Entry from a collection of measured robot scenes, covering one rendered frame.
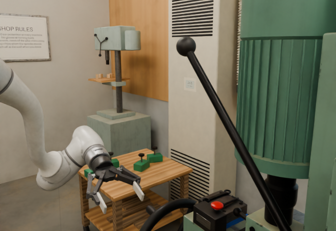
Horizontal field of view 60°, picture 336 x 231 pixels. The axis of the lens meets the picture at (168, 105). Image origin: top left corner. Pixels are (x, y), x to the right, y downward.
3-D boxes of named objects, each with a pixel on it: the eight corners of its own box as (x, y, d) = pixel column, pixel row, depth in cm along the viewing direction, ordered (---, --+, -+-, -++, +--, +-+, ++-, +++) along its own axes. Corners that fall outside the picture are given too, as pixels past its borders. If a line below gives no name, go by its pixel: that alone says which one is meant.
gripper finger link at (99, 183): (106, 170, 104) (103, 169, 104) (95, 192, 95) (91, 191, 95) (105, 178, 106) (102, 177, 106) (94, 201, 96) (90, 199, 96)
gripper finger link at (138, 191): (132, 187, 104) (133, 187, 105) (141, 201, 100) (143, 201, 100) (133, 181, 103) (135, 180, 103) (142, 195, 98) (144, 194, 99)
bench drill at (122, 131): (124, 166, 346) (120, 29, 314) (159, 183, 302) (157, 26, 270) (87, 178, 314) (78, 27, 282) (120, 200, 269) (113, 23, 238)
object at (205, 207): (220, 201, 84) (221, 184, 83) (251, 220, 75) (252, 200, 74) (185, 216, 77) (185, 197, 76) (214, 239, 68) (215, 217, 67)
